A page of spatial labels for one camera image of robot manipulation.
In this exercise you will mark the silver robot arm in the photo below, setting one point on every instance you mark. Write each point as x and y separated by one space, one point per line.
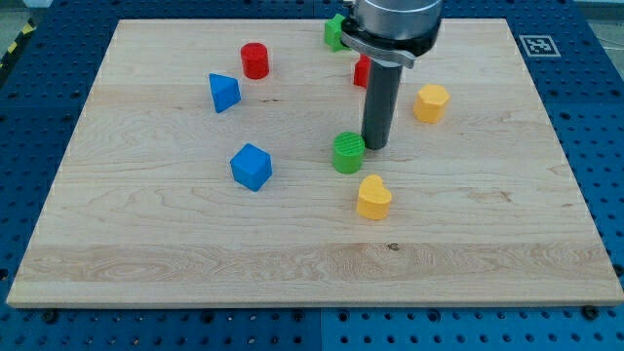
392 31

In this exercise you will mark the green cylinder block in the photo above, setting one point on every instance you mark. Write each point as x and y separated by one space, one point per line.
348 152

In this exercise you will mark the blue cube block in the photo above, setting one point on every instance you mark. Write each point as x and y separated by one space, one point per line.
251 167

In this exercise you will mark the yellow heart block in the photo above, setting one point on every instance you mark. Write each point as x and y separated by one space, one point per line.
374 198

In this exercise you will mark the wooden board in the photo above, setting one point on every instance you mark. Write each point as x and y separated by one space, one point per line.
144 211

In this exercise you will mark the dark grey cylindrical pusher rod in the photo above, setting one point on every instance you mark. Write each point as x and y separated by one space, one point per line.
380 102

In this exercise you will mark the red block behind rod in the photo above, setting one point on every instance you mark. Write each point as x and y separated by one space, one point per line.
362 71

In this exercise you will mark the blue triangular prism block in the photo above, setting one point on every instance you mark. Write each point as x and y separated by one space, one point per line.
225 91

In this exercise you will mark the red cylinder block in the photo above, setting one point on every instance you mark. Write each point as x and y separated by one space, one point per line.
255 60

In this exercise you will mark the yellow hexagon block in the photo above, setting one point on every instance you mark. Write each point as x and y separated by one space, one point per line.
431 103

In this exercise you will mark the green star block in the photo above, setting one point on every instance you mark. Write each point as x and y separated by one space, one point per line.
333 32

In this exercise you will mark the white fiducial marker tag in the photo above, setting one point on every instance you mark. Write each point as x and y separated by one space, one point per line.
539 46

